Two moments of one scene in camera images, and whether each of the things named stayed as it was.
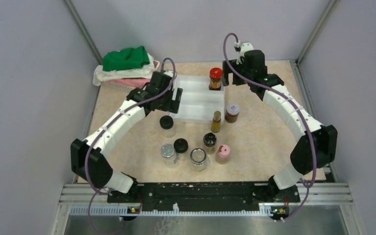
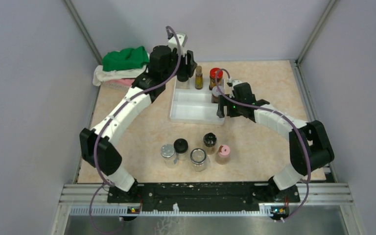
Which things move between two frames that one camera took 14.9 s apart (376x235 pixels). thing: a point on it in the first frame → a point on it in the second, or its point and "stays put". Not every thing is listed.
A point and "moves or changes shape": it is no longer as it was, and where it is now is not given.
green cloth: (127, 58) stays put
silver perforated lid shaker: (167, 152) stays put
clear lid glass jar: (198, 157) stays put
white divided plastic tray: (198, 102) stays put
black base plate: (203, 195) stays put
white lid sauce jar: (231, 113) moves or changes shape
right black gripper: (225, 72) → (231, 113)
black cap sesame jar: (166, 123) → (182, 77)
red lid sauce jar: (215, 75) stays put
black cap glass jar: (181, 147) stays put
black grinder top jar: (209, 140) stays put
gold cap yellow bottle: (215, 125) → (199, 81)
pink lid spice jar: (223, 157) stays put
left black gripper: (172, 105) → (191, 65)
